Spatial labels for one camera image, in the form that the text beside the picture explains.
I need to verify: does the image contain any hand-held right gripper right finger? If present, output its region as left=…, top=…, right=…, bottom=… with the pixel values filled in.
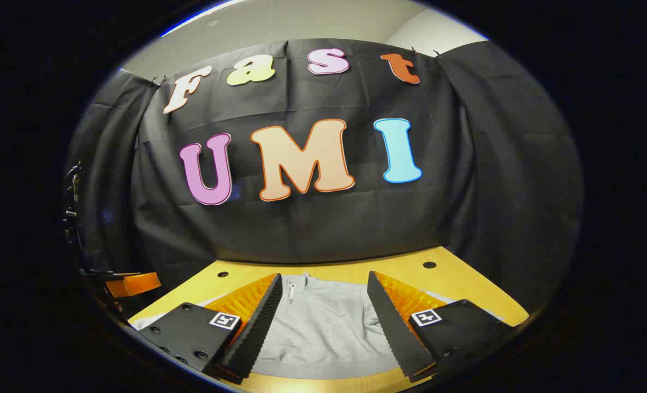
left=367, top=270, right=520, bottom=383

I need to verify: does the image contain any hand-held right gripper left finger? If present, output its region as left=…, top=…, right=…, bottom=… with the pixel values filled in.
left=128, top=273, right=283, bottom=385

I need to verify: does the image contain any grey zip-collar sweatshirt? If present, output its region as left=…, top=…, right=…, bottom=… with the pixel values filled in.
left=129, top=272, right=504, bottom=380

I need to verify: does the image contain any black backdrop cloth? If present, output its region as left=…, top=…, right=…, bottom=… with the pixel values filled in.
left=64, top=38, right=583, bottom=314

